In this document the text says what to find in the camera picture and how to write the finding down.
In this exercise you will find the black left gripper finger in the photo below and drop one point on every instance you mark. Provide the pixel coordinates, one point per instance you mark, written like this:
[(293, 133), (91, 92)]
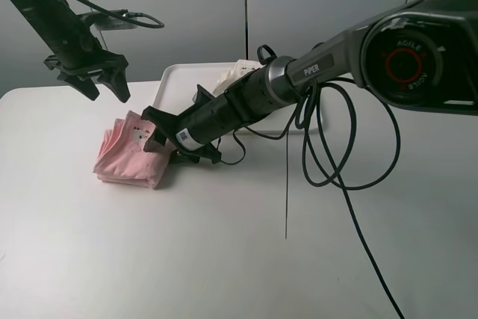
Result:
[(114, 79), (85, 86)]

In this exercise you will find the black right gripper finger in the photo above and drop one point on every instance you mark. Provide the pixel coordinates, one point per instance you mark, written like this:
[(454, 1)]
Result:
[(184, 156), (164, 131)]

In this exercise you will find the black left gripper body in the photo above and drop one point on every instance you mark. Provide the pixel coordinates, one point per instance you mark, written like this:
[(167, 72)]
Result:
[(75, 50)]

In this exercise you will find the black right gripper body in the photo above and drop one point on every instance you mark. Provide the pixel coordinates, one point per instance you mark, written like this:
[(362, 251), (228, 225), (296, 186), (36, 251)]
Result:
[(209, 118)]

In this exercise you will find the pink terry towel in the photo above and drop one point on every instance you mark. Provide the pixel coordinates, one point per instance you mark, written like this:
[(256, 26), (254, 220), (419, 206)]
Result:
[(122, 158)]

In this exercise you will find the cream white terry towel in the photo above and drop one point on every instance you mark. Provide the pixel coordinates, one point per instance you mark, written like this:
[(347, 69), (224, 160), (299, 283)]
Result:
[(240, 69)]

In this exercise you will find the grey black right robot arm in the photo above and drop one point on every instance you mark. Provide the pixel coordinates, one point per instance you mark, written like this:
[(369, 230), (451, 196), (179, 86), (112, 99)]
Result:
[(421, 56)]

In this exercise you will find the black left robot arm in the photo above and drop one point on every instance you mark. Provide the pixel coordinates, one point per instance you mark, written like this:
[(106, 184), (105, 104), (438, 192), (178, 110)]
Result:
[(32, 11)]

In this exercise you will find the white rectangular plastic tray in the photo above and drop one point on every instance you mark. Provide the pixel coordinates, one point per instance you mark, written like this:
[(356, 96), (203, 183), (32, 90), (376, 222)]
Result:
[(178, 87)]

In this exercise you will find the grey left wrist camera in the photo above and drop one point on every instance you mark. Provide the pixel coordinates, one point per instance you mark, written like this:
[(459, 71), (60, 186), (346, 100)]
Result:
[(104, 22)]

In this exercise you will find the thin black cable tie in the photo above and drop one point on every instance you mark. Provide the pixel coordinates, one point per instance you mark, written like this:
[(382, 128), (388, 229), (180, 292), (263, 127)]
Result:
[(287, 170)]

